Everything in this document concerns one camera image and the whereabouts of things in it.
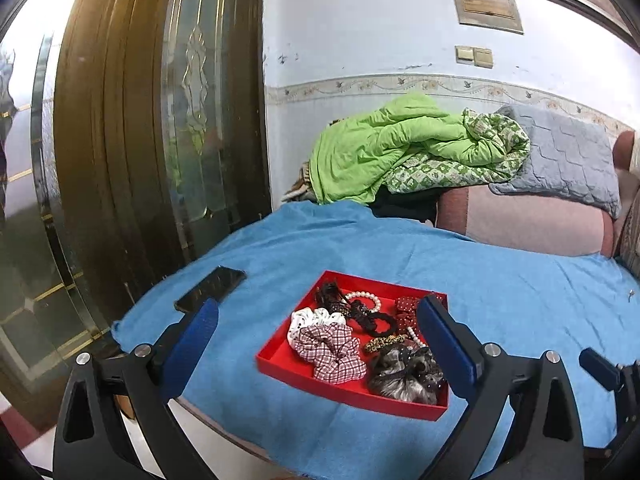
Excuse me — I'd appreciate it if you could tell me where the beige wall switch plate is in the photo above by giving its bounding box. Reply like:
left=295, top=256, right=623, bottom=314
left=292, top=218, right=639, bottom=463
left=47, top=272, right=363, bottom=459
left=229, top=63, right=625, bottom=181
left=454, top=46, right=494, bottom=70

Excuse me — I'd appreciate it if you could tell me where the pink bolster cushion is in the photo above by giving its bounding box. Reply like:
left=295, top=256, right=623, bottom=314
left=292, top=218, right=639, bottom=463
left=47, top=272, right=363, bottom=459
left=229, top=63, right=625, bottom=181
left=435, top=185, right=614, bottom=258

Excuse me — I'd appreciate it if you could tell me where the green quilted blanket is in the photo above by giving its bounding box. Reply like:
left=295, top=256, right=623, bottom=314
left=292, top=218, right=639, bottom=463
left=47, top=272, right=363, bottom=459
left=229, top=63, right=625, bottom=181
left=308, top=93, right=530, bottom=205

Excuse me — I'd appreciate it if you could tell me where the black sheer scrunchie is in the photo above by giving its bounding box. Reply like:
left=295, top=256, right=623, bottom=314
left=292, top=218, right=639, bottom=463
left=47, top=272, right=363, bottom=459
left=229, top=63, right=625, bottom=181
left=368, top=344, right=445, bottom=405

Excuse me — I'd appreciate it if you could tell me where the white dotted scrunchie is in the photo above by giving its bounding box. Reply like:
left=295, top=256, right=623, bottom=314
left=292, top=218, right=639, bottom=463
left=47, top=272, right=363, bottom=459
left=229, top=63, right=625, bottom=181
left=286, top=308, right=346, bottom=346

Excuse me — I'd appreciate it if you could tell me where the leopard print hair tie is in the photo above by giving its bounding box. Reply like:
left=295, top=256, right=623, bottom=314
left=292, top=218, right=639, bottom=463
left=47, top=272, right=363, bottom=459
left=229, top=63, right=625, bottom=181
left=363, top=335, right=411, bottom=354

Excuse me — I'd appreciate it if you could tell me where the red tray box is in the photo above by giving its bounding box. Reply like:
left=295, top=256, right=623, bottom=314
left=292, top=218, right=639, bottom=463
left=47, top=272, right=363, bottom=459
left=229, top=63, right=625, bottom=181
left=256, top=271, right=449, bottom=420

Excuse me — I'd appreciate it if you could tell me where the black coil hair tie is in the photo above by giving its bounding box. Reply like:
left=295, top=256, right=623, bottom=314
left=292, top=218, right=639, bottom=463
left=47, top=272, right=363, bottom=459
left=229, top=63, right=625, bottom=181
left=347, top=299, right=400, bottom=339

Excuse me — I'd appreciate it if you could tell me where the striped floral cushion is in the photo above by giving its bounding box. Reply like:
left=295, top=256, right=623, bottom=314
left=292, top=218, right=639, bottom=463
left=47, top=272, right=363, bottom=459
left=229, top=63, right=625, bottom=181
left=620, top=193, right=640, bottom=280

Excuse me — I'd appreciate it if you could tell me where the black hair claw clip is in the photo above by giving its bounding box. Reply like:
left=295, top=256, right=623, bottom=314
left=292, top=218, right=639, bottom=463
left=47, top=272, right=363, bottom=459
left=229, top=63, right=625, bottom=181
left=314, top=282, right=352, bottom=320

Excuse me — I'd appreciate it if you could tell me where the red polka dot scrunchie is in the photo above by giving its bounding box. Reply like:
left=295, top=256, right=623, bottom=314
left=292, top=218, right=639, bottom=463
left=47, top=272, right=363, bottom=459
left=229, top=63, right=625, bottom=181
left=394, top=296, right=422, bottom=334

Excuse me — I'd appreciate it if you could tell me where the wooden glass panel door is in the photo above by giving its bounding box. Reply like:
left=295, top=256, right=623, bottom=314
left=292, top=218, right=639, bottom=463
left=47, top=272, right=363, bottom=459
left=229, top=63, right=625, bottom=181
left=1, top=0, right=270, bottom=434

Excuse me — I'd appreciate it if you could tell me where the grey quilted pillow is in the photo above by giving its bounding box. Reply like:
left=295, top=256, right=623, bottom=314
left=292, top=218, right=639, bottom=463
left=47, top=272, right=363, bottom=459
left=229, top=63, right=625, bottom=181
left=489, top=104, right=622, bottom=219

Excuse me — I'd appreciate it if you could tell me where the large white pearl bracelet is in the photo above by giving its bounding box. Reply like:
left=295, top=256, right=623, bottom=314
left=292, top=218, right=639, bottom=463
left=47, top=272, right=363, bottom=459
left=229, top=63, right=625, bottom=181
left=344, top=289, right=383, bottom=316

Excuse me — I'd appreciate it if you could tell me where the wall panel box cover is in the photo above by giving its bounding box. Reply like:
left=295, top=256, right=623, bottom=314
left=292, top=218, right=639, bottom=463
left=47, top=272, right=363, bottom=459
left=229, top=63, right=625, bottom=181
left=454, top=0, right=524, bottom=35

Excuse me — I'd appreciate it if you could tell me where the black smartphone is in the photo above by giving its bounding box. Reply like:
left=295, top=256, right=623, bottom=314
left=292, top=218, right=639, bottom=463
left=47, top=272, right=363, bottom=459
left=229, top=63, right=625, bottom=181
left=174, top=266, right=246, bottom=314

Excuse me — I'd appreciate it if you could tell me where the white floral pillow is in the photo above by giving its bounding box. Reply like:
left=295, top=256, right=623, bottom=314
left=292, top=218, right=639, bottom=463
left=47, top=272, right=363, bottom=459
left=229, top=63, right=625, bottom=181
left=628, top=131, right=640, bottom=179

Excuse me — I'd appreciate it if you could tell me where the red gingham scrunchie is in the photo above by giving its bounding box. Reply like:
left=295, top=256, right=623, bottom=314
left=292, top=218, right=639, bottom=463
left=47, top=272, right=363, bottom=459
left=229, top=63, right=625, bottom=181
left=292, top=324, right=368, bottom=386

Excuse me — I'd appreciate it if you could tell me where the blue terry bed cover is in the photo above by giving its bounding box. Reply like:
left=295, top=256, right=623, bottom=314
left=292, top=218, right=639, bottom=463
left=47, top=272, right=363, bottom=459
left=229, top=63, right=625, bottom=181
left=112, top=202, right=639, bottom=479

